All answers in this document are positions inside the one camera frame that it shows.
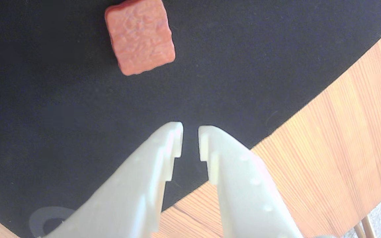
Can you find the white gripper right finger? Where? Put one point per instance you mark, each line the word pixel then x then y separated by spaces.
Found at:
pixel 246 195

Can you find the red-brown square toy block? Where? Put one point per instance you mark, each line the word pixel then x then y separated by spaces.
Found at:
pixel 141 36

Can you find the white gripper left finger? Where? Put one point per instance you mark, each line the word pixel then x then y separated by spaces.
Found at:
pixel 131 188

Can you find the wooden table leg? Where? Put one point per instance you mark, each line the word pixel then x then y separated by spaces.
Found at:
pixel 365 228

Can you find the black desk mat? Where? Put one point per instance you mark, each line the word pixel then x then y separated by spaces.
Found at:
pixel 61 115

